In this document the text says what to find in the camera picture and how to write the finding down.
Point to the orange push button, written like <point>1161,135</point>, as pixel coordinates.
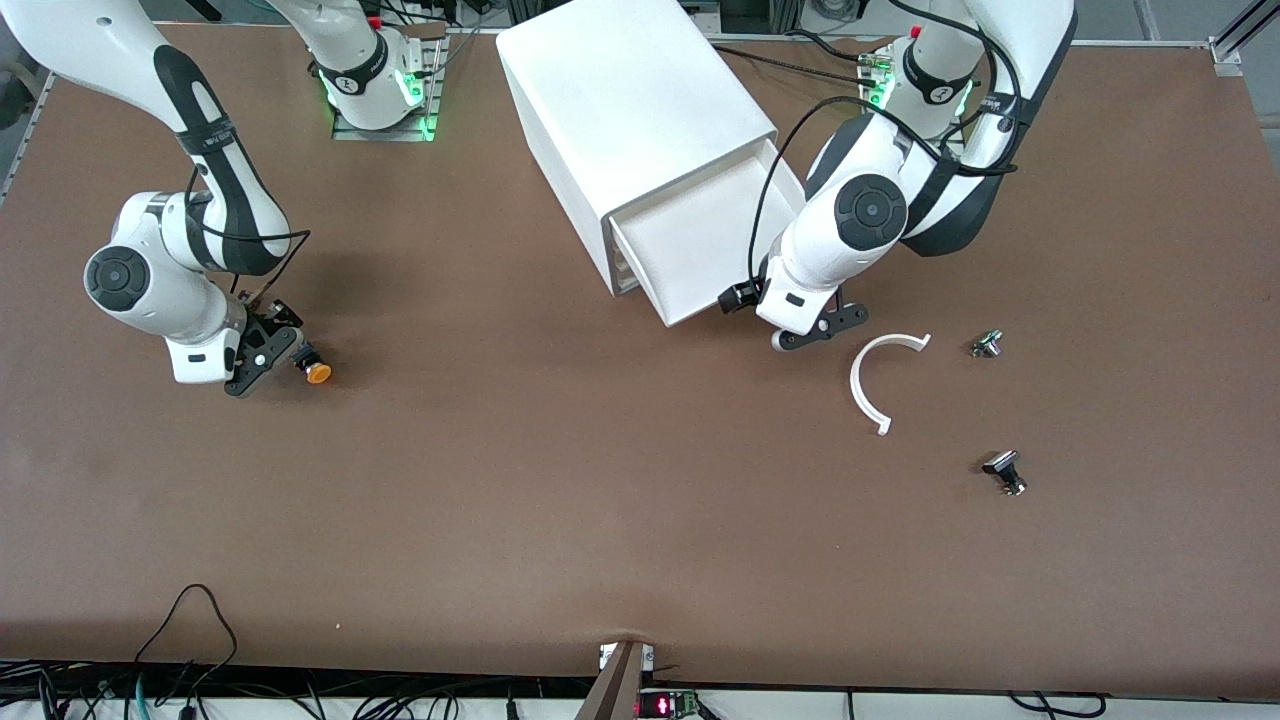
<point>319,373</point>

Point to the white drawer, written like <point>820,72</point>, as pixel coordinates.
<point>625,262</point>
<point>630,285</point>
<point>690,250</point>

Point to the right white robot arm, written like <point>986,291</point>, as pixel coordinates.
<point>150,290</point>

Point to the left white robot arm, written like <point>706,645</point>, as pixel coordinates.
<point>860,230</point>

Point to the white drawer cabinet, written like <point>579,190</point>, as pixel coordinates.
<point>620,90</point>

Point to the chrome metal fitting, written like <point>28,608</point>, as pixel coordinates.
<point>987,344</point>

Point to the circuit board with red display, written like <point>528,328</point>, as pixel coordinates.
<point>665,705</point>

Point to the white semicircular plastic bracket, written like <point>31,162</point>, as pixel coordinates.
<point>855,385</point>

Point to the black switch with grey cap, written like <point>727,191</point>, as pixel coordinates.
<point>1000,463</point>

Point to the brown wedge post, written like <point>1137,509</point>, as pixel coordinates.
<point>615,690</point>

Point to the aluminium frame profile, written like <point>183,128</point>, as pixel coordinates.
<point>1224,52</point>

